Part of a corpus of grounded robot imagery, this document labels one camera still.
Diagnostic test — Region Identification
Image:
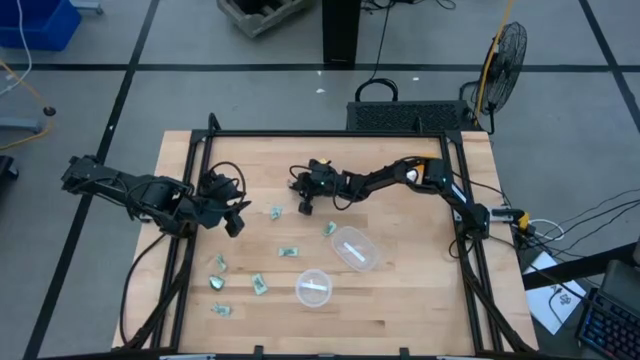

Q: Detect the clear oval plastic container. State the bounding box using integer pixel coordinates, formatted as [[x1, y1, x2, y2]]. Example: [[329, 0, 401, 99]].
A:
[[330, 225, 384, 274]]

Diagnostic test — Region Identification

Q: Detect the black bar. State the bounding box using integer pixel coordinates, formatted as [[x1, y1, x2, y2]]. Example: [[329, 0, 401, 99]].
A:
[[521, 241, 640, 292]]

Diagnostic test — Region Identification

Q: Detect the black pillar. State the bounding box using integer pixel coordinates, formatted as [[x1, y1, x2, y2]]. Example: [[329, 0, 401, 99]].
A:
[[321, 0, 363, 67]]

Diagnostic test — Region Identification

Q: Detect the black object at floor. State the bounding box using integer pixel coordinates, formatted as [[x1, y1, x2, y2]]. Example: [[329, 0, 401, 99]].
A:
[[0, 154, 20, 196]]

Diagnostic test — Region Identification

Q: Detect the grey wooden crate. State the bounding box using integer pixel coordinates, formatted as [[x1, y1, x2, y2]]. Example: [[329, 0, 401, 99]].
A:
[[215, 0, 315, 39]]

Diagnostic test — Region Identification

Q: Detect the yellow floor cable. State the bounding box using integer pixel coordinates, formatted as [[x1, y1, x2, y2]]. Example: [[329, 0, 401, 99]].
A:
[[0, 59, 57, 152]]

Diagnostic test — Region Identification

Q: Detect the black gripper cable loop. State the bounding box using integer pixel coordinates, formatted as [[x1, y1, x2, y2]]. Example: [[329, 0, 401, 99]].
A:
[[206, 160, 248, 202]]

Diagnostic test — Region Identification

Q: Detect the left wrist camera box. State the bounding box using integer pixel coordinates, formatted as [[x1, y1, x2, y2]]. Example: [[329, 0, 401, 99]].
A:
[[199, 169, 236, 196]]

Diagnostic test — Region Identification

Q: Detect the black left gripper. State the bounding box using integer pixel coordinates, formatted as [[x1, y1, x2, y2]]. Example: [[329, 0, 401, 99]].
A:
[[197, 192, 252, 238]]

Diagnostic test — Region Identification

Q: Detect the clear round plastic container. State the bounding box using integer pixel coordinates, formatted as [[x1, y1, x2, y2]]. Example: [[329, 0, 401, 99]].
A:
[[294, 268, 334, 309]]

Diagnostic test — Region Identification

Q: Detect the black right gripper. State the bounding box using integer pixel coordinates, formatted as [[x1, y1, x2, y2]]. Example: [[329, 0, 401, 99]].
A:
[[288, 171, 347, 216]]

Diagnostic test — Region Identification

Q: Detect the white paper sheet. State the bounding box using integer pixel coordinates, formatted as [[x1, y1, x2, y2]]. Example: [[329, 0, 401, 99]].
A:
[[523, 250, 588, 336]]

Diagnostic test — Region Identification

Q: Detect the black aluminium table frame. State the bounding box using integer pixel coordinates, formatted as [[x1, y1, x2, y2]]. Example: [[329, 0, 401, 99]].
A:
[[112, 112, 539, 360]]

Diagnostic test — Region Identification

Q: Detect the black backlit keyboard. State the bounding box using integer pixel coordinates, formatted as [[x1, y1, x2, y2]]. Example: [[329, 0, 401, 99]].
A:
[[575, 286, 640, 360]]

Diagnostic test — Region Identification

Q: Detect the black looped floor cable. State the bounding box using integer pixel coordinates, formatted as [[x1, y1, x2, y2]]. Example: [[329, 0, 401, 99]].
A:
[[354, 0, 401, 103]]

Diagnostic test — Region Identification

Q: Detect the black arm base cable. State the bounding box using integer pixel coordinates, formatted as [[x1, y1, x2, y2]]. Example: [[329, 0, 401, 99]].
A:
[[118, 231, 169, 347]]

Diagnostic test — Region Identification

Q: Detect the white looped cable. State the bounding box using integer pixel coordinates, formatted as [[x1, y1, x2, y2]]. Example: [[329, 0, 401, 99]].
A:
[[528, 217, 566, 242]]

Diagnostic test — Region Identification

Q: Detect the blue plastic bin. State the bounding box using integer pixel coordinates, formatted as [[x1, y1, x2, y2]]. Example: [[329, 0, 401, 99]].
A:
[[0, 0, 83, 52]]

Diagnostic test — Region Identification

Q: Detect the black floor fan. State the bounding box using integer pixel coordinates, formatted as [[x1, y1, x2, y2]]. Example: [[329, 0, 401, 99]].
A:
[[459, 20, 529, 135]]

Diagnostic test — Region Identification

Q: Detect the grey table foot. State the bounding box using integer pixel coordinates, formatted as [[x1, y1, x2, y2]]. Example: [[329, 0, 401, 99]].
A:
[[0, 116, 45, 134]]

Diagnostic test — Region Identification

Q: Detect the yellow hanging cable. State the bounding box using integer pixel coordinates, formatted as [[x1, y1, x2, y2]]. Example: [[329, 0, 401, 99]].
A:
[[473, 0, 516, 121]]

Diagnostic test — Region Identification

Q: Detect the black perforated computer case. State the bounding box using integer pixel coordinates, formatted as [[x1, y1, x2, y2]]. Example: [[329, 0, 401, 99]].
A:
[[345, 99, 477, 134]]

